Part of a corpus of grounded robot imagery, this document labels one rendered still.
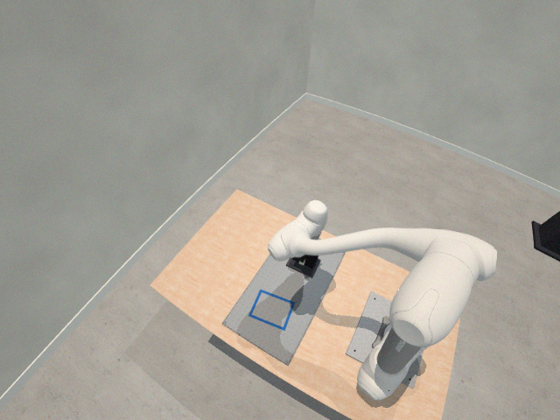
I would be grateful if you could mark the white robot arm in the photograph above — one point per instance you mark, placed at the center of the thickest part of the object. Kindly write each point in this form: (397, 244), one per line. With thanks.
(427, 305)

